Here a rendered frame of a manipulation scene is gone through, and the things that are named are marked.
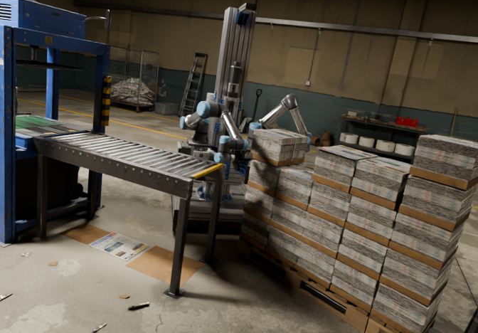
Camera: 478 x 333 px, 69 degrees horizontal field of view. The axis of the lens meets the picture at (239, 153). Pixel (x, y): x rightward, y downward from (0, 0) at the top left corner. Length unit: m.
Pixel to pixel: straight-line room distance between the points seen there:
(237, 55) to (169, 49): 7.78
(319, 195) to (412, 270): 0.70
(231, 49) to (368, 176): 1.71
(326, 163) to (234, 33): 1.52
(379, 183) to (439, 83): 7.08
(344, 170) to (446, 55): 7.13
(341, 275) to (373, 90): 7.03
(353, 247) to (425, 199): 0.56
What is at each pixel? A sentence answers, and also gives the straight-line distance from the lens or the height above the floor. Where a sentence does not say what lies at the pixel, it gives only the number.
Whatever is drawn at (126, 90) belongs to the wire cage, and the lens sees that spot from 10.28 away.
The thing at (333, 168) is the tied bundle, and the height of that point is 0.96.
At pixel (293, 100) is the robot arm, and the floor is 1.31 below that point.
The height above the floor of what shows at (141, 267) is 0.00.
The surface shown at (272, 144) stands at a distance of 2.64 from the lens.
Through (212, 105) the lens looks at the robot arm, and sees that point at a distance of 2.67.
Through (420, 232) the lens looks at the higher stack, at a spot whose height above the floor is 0.77.
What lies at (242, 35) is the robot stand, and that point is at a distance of 3.29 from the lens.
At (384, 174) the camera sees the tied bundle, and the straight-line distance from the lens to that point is 2.22.
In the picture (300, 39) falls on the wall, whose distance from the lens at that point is 9.45.
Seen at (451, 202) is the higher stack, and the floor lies 0.99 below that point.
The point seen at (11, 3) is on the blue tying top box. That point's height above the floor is 1.70.
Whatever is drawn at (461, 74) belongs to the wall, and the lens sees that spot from 9.27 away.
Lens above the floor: 1.47
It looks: 13 degrees down
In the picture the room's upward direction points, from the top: 9 degrees clockwise
